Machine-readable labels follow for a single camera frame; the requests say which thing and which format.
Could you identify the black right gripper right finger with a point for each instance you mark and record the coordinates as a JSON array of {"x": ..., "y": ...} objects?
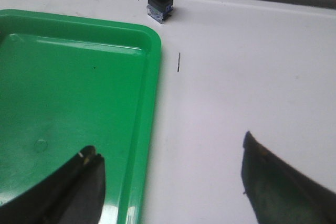
[{"x": 278, "y": 193}]

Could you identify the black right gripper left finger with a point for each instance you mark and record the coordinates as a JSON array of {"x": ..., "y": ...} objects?
[{"x": 74, "y": 193}]

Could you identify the green plastic tray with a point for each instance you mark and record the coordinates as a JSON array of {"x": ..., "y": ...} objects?
[{"x": 68, "y": 82}]

